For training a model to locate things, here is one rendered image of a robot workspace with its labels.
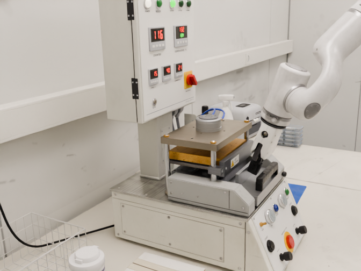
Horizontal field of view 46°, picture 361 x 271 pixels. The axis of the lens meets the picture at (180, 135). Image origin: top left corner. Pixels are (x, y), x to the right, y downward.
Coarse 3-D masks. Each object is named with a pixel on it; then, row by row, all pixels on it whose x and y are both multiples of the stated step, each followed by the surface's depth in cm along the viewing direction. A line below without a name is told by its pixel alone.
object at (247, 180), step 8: (264, 168) 134; (240, 176) 121; (248, 176) 127; (256, 176) 128; (272, 176) 128; (280, 176) 132; (248, 184) 122; (264, 184) 122; (272, 184) 126; (256, 192) 117; (264, 192) 119; (256, 200) 115
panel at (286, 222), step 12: (276, 192) 129; (264, 204) 120; (288, 204) 134; (252, 216) 113; (264, 216) 118; (276, 216) 124; (288, 216) 131; (264, 228) 116; (276, 228) 122; (288, 228) 128; (264, 240) 114; (276, 240) 119; (300, 240) 132; (276, 252) 117; (276, 264) 115
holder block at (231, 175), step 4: (244, 160) 135; (240, 164) 132; (244, 164) 135; (176, 168) 129; (236, 168) 129; (240, 168) 132; (172, 172) 128; (180, 172) 126; (184, 172) 126; (196, 172) 126; (200, 172) 126; (232, 172) 127; (236, 172) 130; (200, 176) 123; (204, 176) 122; (208, 176) 122; (228, 176) 124; (232, 176) 127; (224, 180) 122; (228, 180) 125
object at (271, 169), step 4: (272, 164) 126; (276, 164) 127; (268, 168) 123; (272, 168) 124; (276, 168) 127; (264, 172) 120; (268, 172) 121; (272, 172) 124; (276, 172) 128; (260, 176) 117; (264, 176) 118; (268, 176) 121; (256, 180) 117; (260, 180) 116; (264, 180) 118; (256, 184) 117; (260, 184) 117; (256, 188) 118; (260, 188) 117
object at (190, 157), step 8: (232, 144) 130; (240, 144) 130; (176, 152) 125; (184, 152) 124; (192, 152) 124; (200, 152) 124; (208, 152) 123; (216, 152) 123; (224, 152) 123; (176, 160) 126; (184, 160) 124; (192, 160) 123; (200, 160) 121; (208, 160) 120; (216, 160) 119; (200, 168) 122
